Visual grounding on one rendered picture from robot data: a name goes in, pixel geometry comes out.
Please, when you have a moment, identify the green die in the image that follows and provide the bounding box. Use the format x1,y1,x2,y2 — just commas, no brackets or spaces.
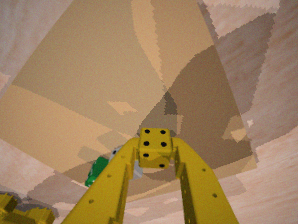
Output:
85,157,109,187

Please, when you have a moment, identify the white die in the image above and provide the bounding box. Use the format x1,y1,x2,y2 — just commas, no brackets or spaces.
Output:
108,146,143,180

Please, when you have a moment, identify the tan square mat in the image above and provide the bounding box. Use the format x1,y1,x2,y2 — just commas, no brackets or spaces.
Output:
0,0,257,186

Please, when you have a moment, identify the yellow die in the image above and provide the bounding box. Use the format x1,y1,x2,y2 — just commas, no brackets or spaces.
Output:
138,128,172,169

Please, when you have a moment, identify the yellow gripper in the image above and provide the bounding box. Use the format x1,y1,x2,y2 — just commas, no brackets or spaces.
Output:
61,137,239,224

